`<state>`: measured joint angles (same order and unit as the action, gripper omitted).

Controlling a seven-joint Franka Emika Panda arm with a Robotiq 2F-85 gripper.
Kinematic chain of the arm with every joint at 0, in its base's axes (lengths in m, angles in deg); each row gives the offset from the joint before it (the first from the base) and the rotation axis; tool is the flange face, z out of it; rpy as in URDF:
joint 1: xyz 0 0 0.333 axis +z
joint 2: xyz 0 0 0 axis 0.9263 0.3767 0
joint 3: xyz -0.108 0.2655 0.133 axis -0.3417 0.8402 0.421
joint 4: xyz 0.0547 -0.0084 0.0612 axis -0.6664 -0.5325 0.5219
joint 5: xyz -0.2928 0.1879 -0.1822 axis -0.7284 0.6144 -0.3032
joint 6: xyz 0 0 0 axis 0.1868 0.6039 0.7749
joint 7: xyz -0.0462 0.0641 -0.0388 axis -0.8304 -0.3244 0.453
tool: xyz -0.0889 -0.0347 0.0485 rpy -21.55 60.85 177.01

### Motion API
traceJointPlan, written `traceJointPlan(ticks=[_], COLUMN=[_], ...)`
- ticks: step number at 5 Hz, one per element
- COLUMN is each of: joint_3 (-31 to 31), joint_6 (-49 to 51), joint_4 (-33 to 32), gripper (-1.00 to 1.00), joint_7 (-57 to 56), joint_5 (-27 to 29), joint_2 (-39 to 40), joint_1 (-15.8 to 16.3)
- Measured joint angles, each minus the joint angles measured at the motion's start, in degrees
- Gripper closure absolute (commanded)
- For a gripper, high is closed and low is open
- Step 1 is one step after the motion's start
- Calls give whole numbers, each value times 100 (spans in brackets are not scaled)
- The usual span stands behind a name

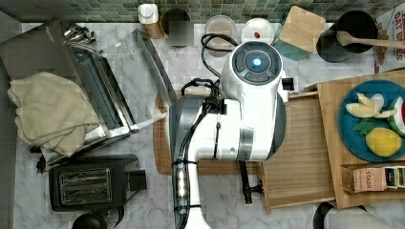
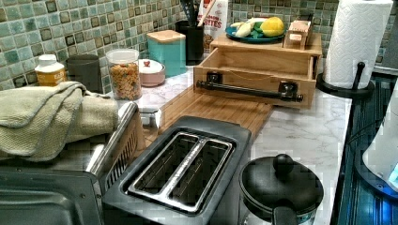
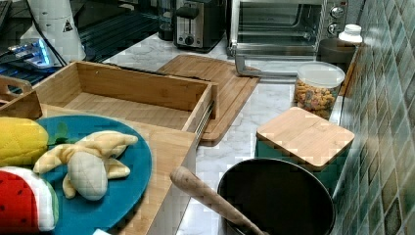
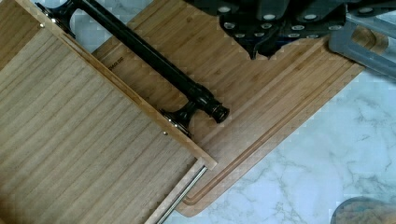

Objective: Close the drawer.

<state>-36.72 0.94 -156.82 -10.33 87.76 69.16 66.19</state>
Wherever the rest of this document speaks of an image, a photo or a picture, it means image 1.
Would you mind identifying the black drawer handle bar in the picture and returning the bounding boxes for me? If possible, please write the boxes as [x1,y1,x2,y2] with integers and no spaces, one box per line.
[239,160,264,204]

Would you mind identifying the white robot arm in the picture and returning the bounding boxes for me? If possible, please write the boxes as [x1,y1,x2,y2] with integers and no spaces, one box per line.
[168,41,287,229]

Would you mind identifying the wooden drawer cabinet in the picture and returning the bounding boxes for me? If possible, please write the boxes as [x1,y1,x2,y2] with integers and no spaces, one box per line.
[307,70,405,208]

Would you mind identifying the silver toaster oven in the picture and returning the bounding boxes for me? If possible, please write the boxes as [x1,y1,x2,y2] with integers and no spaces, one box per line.
[1,20,176,165]

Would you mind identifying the clear lidded glass jar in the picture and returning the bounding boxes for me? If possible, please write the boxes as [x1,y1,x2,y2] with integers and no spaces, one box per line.
[205,15,236,57]

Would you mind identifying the dark round jar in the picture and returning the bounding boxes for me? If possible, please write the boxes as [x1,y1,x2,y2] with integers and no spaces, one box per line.
[162,9,193,48]

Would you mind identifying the white lidded container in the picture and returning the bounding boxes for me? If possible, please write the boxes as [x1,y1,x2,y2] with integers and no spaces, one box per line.
[241,18,274,44]

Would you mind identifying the white cap bottle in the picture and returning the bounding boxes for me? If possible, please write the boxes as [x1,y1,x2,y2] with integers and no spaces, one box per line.
[139,4,164,39]

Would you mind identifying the black toaster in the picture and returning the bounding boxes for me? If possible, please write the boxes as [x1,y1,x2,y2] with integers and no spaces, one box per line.
[49,154,147,212]

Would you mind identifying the black round knob object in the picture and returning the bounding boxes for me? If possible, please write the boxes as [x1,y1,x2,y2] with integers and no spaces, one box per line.
[72,207,124,229]

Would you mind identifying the beige folded towel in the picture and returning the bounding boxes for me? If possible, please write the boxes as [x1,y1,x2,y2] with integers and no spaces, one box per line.
[7,72,99,157]

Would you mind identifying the paper towel roll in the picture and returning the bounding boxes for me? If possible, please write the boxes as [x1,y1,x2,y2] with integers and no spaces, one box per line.
[312,202,394,229]

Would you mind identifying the wooden spoon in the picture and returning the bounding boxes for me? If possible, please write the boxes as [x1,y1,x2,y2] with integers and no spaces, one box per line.
[336,31,405,50]

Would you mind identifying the teal plate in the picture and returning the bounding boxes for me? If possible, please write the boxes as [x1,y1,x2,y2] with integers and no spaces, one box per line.
[337,79,404,162]

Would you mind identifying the toy apple slices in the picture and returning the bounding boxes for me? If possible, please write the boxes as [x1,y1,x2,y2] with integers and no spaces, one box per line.
[345,94,397,118]

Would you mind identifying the green toy leaf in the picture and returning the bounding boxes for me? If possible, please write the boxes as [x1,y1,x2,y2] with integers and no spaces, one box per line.
[352,119,374,136]

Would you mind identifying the tea bag box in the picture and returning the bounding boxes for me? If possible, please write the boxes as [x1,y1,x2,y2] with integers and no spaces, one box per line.
[341,165,404,194]

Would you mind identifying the black utensil holder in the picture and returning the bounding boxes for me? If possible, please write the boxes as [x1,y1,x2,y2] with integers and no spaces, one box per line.
[316,10,378,63]

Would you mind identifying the yellow toy lemon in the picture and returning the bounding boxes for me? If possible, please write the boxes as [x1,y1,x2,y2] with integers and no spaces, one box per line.
[366,127,402,157]

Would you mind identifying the toy watermelon slice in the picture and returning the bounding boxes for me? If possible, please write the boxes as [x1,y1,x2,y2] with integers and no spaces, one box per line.
[388,96,405,136]

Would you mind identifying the oat cereal box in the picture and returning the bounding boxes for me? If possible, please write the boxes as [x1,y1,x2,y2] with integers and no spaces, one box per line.
[374,2,405,73]

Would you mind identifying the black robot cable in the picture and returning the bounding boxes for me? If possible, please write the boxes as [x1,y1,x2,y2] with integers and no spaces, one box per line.
[200,32,240,80]

